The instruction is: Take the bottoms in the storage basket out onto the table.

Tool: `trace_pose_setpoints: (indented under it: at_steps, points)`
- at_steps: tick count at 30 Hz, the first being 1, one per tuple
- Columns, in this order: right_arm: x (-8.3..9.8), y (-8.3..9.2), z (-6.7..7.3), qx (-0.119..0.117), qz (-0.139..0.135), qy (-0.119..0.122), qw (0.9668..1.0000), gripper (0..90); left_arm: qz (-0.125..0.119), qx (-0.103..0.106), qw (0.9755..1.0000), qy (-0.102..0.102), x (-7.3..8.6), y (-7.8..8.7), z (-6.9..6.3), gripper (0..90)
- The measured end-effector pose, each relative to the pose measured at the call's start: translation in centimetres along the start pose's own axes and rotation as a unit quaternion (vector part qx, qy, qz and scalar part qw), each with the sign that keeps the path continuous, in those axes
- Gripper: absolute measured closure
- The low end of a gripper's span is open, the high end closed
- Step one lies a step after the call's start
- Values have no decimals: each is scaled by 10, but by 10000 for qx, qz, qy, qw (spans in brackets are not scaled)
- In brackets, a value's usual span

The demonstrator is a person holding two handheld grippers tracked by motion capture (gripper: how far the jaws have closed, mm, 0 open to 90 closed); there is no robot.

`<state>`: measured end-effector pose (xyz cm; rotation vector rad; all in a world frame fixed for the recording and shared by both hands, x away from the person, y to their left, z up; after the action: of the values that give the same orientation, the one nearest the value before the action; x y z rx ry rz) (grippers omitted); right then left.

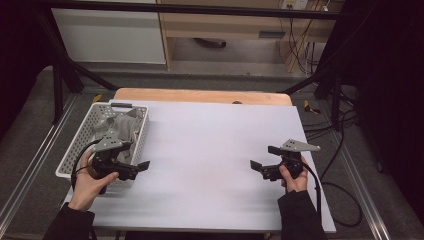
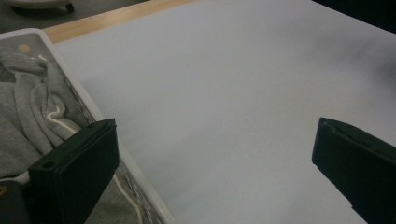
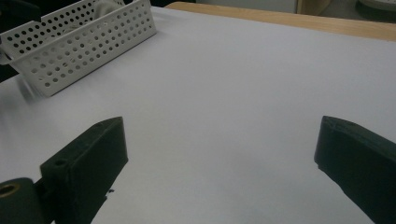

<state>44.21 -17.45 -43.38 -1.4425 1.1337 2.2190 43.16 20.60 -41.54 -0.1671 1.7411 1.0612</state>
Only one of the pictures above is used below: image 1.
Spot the black metal frame stand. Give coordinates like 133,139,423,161
281,64,345,132
33,6,120,125

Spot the bundle of hanging cables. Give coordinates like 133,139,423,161
277,16,327,76

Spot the yellow and black tape piece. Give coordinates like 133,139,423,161
302,99,322,115

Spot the aluminium floor rail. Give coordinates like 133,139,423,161
332,133,392,240
0,94,82,228

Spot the light wooden desk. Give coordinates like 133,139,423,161
156,0,345,73

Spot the white perforated plastic basket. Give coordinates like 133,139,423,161
54,102,150,190

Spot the person's right hand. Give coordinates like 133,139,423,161
278,155,310,194

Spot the right hand-held gripper black cable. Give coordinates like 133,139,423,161
293,155,323,218

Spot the left hand-held gripper black cable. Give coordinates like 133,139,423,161
70,139,102,192

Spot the hand-held gripper black cable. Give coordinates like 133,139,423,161
293,155,323,218
70,139,102,192

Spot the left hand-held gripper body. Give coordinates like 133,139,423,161
90,134,140,183

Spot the black looped floor cable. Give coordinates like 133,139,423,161
319,139,364,229

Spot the bundle of black floor cables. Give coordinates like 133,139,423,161
301,108,360,142

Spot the white table board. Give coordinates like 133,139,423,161
63,98,337,234

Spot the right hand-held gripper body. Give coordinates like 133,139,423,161
259,138,322,183

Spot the grey cloth garment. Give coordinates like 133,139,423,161
91,107,145,165

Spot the black metal frame crossbar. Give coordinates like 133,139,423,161
33,0,345,21

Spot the person's left hand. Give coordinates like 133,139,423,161
67,149,120,213

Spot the wooden table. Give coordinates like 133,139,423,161
113,87,294,107

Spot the white cabinet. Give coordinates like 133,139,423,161
51,7,167,65

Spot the white power strip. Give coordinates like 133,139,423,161
281,0,310,11

